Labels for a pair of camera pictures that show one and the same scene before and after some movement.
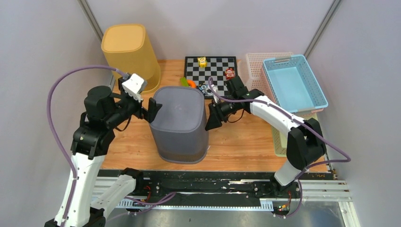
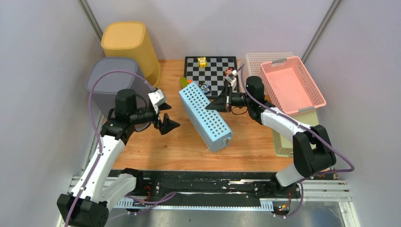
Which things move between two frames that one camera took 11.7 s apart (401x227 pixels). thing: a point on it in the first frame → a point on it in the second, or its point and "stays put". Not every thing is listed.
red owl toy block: [229, 73] stays put
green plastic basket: [279, 136] stays put
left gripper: [148, 115] → [167, 124]
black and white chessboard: [199, 69] stays put
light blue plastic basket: [292, 83] → [207, 124]
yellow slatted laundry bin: [128, 49] stays put
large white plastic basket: [257, 79] stays put
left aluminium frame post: [90, 15] stays put
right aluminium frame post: [323, 27] stays put
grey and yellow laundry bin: [178, 128] → [107, 86]
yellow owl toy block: [202, 62] stays put
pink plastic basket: [309, 112] → [292, 85]
